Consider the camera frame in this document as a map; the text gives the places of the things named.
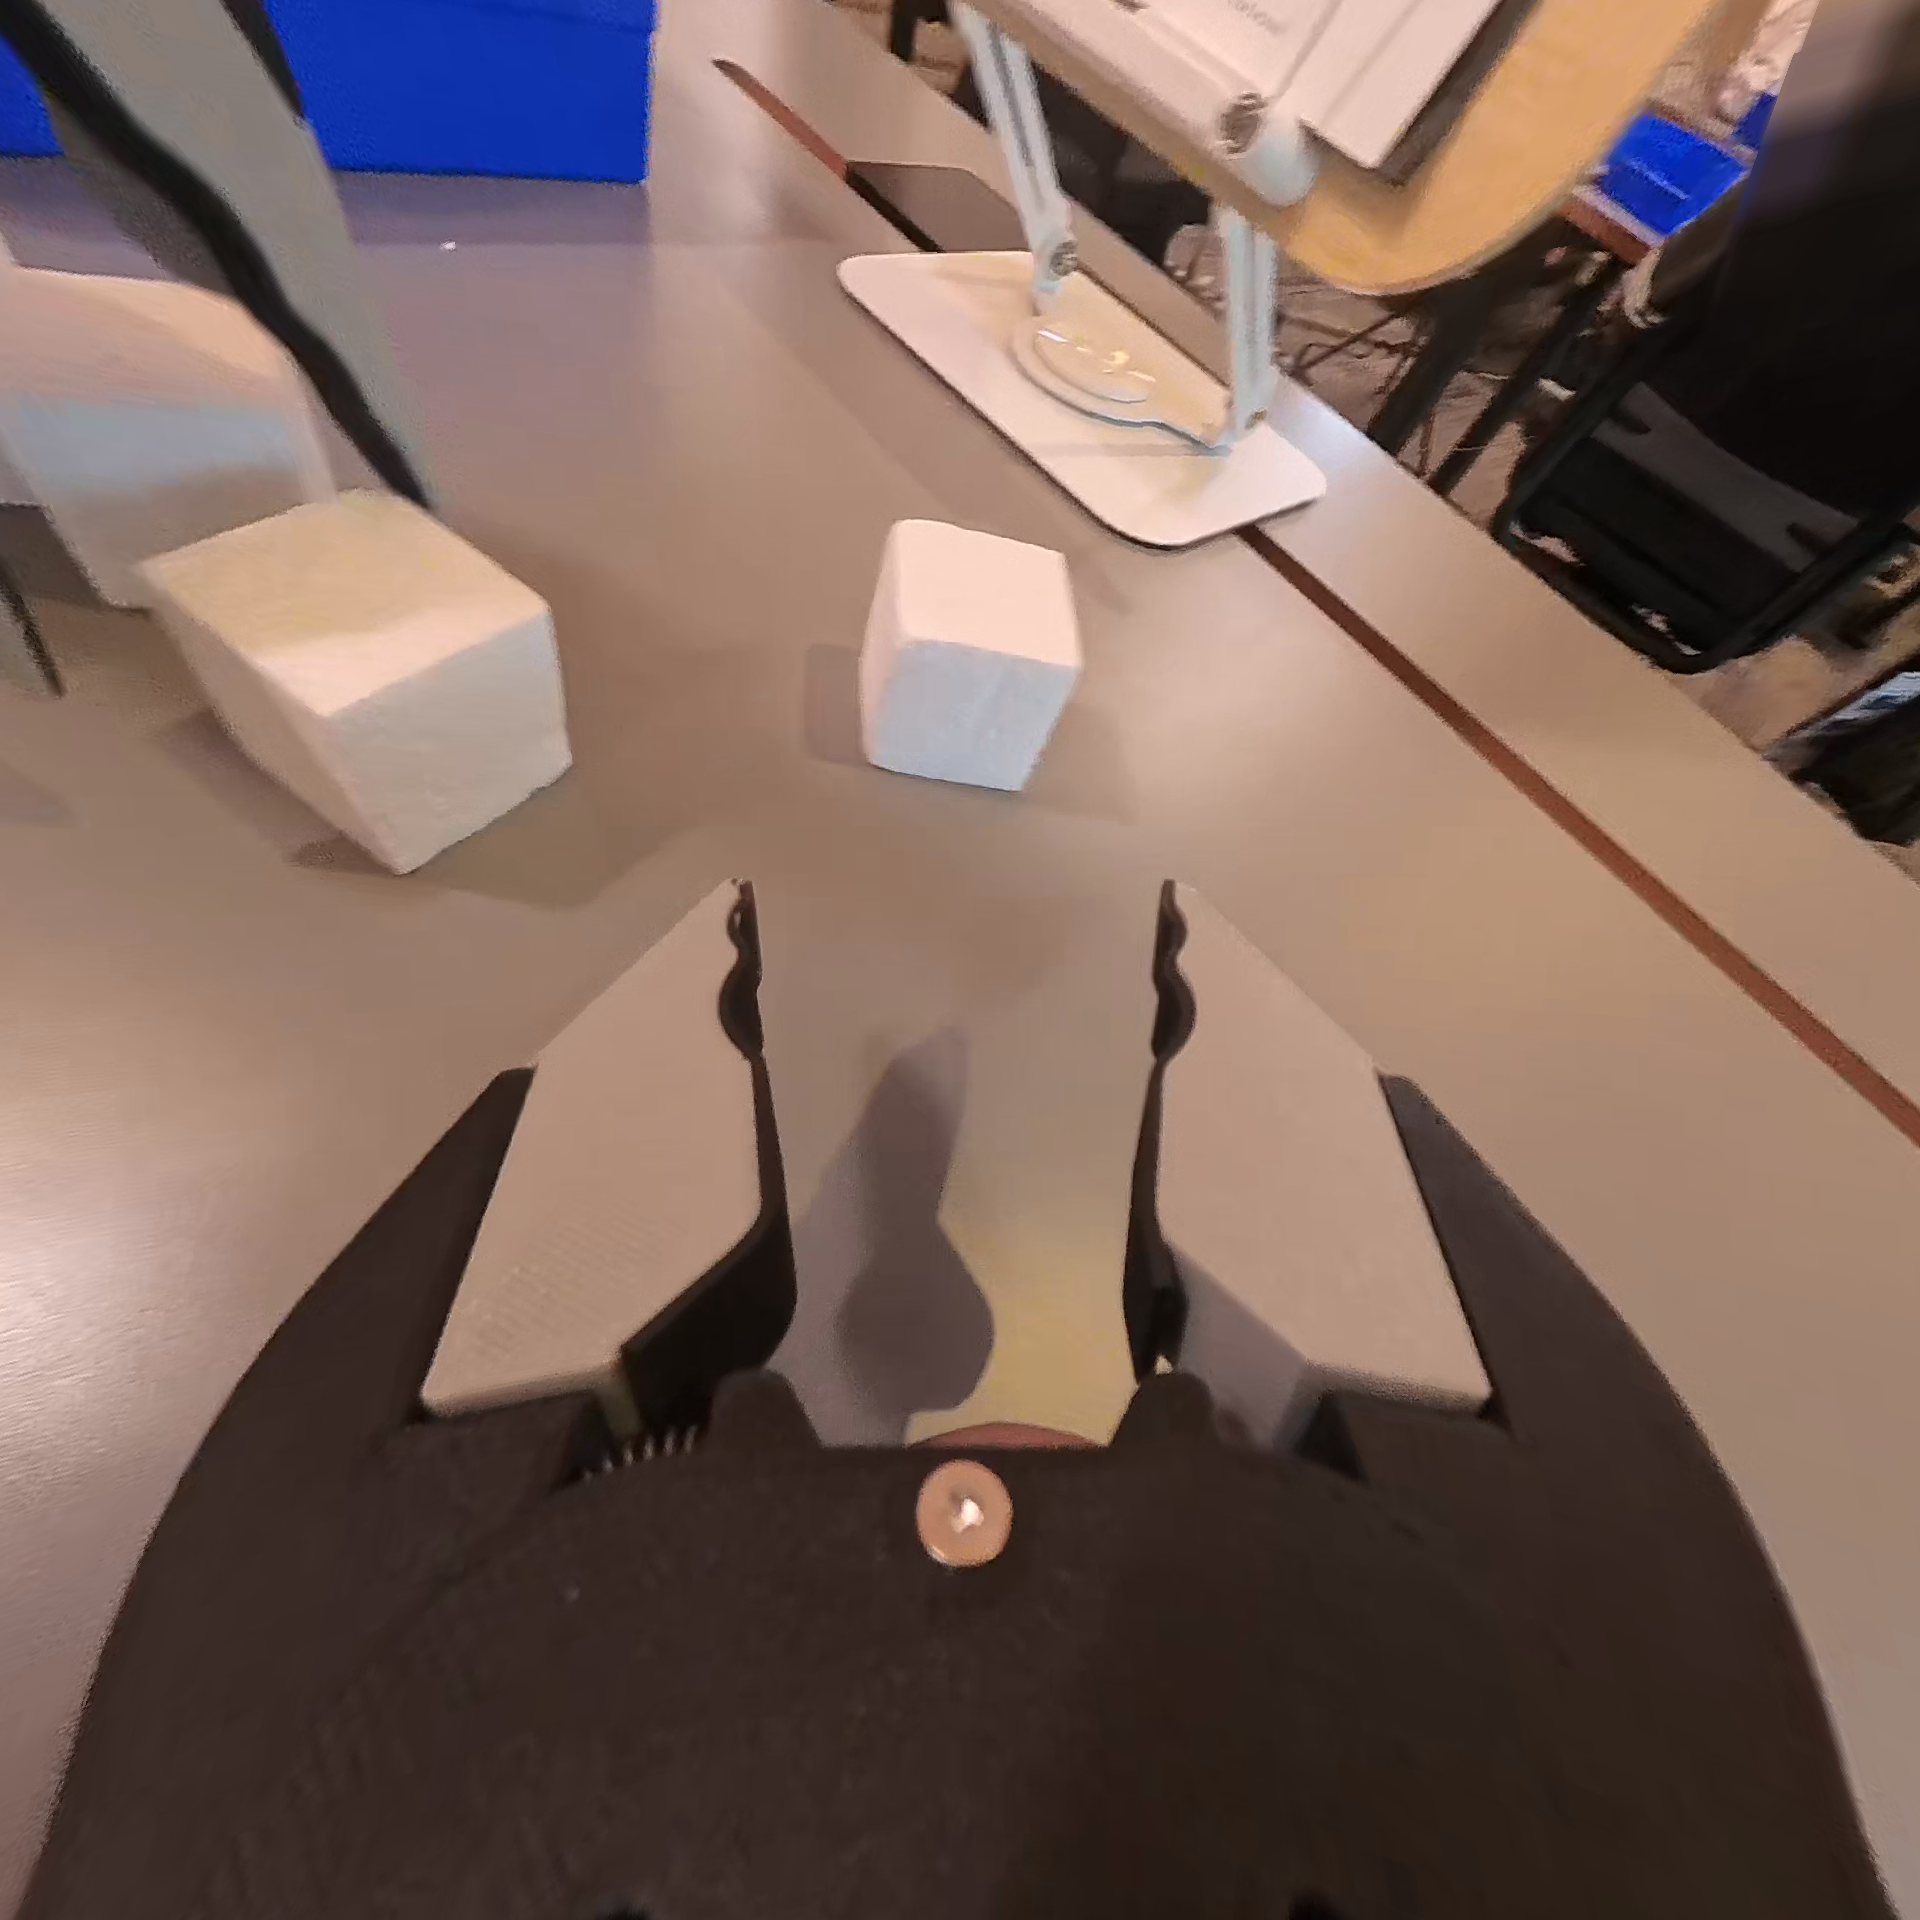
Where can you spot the printed instruction sheet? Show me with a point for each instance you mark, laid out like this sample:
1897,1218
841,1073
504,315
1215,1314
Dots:
1350,60

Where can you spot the white-based document stand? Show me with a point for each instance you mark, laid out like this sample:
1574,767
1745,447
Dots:
960,323

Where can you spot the white foam cube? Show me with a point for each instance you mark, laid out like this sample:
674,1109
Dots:
375,674
136,420
967,661

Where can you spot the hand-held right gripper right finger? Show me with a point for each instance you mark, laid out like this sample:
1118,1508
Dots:
1306,1201

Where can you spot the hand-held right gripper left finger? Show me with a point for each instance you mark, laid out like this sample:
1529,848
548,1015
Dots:
599,1201

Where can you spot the blue plastic bin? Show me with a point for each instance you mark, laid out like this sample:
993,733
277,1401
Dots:
481,90
1665,171

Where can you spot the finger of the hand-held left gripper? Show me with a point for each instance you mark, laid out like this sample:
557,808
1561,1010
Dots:
20,615
271,149

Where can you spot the black office chair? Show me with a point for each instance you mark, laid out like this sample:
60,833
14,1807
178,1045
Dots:
1650,495

